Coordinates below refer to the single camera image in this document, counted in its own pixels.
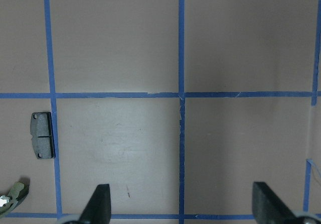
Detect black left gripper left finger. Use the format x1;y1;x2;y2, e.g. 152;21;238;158
77;184;111;224

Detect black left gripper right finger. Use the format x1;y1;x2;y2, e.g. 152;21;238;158
252;182;296;223

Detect olive curved brake shoe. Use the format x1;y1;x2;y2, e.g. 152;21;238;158
1;176;31;218

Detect dark brake pad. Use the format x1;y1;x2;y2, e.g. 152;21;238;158
30;112;56;159

